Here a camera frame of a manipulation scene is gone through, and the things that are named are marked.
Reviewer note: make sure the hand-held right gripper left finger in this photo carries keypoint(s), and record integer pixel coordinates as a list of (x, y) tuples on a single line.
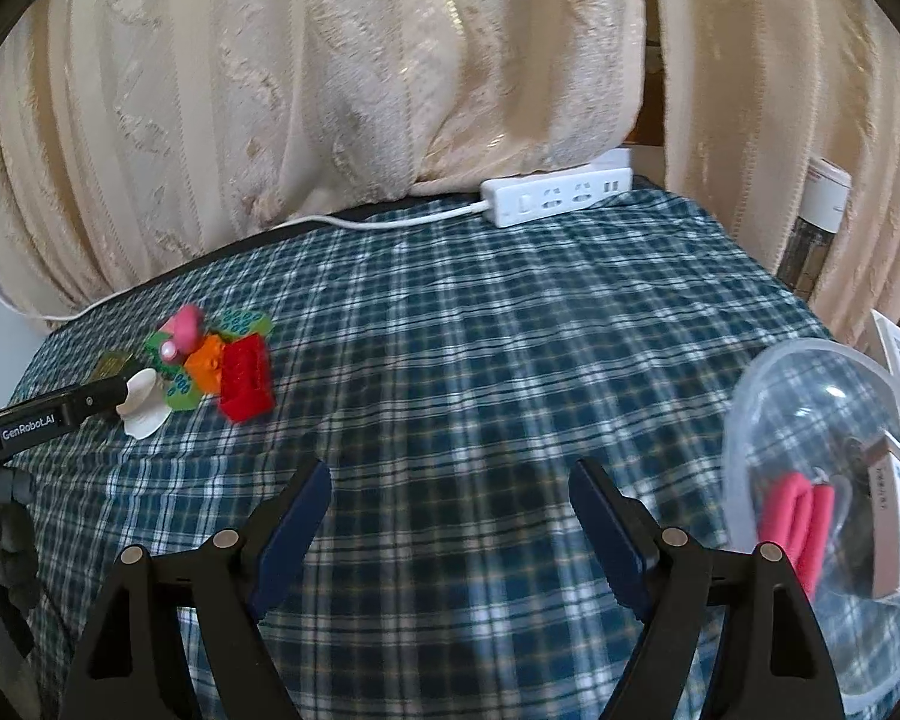
[(292, 532)]

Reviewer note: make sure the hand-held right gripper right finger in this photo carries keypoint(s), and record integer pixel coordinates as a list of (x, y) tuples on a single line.
[(607, 532)]

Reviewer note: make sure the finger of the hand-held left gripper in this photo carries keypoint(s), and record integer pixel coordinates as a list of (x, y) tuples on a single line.
[(45, 416)]

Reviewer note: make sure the dark green box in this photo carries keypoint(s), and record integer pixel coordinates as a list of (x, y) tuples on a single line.
[(112, 365)]

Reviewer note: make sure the white tape roll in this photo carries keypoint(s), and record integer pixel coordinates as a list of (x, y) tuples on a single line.
[(146, 405)]

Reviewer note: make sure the red toy block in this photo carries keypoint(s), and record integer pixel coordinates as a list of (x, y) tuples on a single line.
[(244, 382)]

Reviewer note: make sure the pink round toy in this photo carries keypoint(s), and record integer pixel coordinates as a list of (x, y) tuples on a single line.
[(184, 326)]

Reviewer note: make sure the orange toy block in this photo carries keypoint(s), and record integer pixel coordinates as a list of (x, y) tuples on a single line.
[(206, 364)]

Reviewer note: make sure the green dotted box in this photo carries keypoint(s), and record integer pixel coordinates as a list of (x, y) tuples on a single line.
[(244, 321)]

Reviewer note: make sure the clear plastic bowl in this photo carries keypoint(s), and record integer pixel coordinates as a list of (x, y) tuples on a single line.
[(795, 405)]

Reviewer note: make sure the person's left hand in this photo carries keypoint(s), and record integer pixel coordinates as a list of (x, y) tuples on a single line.
[(13, 540)]

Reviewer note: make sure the pink curved toy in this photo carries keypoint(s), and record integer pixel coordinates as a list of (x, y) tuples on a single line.
[(791, 517)]

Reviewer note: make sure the blue plaid tablecloth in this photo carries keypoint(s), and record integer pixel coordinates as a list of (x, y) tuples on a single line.
[(457, 352)]

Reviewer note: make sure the tan and white box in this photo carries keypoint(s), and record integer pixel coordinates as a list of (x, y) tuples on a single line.
[(896, 525)]

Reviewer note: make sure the white power strip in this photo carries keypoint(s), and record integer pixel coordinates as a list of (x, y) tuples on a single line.
[(547, 199)]

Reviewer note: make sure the cream patterned curtain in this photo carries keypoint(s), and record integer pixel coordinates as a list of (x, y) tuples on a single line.
[(270, 90)]

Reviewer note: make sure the white tower heater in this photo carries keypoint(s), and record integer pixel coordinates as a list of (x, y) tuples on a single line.
[(821, 195)]

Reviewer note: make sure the cream striped curtain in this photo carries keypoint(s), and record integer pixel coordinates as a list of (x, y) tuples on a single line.
[(757, 90)]

